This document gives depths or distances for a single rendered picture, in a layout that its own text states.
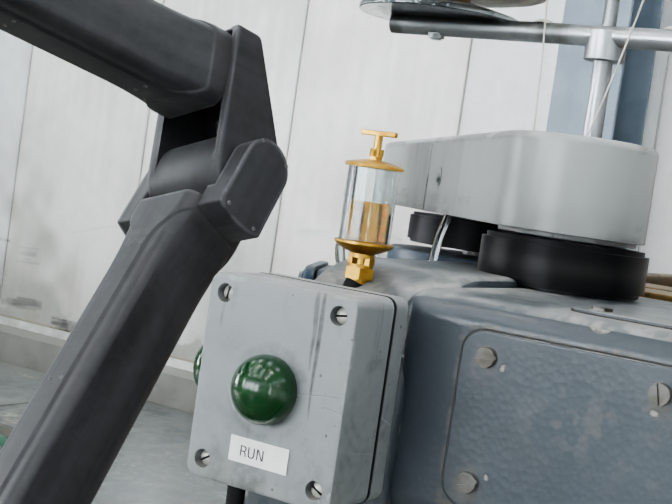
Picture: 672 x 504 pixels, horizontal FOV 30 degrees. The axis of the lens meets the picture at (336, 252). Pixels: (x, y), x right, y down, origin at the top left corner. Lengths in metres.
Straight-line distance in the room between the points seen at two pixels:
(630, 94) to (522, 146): 5.30
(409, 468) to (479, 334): 0.07
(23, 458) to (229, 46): 0.31
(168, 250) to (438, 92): 5.61
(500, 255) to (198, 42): 0.30
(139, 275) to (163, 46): 0.15
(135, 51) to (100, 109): 6.84
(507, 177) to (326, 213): 5.99
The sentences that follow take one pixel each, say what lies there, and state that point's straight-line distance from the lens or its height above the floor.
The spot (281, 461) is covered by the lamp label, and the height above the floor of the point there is 1.26.
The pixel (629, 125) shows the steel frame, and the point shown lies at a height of 1.84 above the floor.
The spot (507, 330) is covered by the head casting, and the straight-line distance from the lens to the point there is 0.54.
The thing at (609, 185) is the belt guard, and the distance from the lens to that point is 0.65.
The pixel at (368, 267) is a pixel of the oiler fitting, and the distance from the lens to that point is 0.60.
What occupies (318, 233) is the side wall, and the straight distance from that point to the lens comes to 6.67.
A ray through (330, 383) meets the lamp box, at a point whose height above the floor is 1.29.
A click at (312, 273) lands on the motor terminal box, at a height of 1.30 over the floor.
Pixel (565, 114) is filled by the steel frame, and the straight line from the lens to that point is 5.62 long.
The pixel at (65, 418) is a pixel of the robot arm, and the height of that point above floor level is 1.22.
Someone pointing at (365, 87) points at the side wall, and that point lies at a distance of 6.60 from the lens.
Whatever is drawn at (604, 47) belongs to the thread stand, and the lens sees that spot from 0.88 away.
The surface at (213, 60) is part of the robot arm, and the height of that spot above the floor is 1.45.
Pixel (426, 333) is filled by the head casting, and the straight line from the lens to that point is 0.55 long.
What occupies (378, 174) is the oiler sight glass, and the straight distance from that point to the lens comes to 0.59.
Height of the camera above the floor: 1.37
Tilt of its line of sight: 3 degrees down
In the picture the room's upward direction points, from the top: 8 degrees clockwise
